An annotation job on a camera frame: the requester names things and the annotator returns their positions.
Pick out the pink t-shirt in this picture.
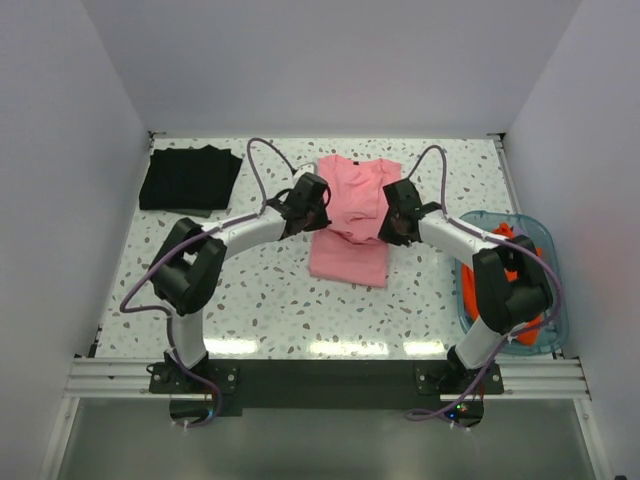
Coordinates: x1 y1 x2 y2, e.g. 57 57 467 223
309 154 402 288

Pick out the clear blue plastic basket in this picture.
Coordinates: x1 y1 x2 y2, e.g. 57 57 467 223
454 212 571 356

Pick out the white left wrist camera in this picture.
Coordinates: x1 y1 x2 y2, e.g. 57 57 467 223
293 162 317 184

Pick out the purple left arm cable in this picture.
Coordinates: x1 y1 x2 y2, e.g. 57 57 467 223
121 137 301 429

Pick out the orange t-shirt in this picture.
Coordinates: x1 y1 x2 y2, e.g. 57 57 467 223
458 245 553 347

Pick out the aluminium frame rail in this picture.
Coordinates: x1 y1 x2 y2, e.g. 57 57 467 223
63 357 591 400

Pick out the black folded t-shirt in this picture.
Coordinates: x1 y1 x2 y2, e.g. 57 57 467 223
138 145 242 211

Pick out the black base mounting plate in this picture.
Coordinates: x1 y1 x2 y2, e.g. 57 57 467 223
146 358 505 426

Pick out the dark green folded t-shirt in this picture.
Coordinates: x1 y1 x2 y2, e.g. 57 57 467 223
176 209 212 218

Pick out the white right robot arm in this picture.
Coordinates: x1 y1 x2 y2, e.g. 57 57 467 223
378 178 560 393

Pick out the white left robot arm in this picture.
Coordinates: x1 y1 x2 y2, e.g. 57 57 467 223
150 173 331 392

